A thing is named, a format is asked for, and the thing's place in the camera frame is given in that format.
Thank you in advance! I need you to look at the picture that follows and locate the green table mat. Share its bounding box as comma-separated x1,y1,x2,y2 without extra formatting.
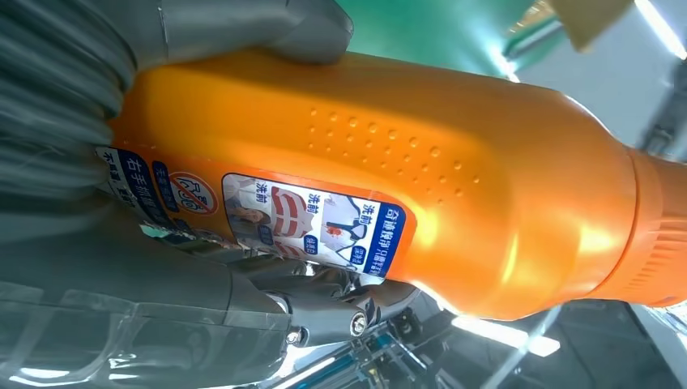
333,0,540,77

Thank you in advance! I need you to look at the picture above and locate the brown cardboard piece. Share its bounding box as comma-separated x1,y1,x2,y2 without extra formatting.
546,0,635,53

